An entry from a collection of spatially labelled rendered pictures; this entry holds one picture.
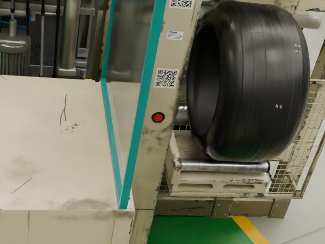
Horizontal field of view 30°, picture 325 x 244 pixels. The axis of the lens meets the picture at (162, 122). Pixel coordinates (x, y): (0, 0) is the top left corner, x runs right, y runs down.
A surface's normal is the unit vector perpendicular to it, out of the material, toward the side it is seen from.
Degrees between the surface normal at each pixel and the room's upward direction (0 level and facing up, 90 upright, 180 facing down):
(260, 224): 0
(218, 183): 90
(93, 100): 0
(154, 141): 90
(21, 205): 0
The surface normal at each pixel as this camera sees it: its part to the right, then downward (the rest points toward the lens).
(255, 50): 0.23, -0.29
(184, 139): 0.17, -0.80
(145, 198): 0.15, 0.60
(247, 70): -0.04, -0.07
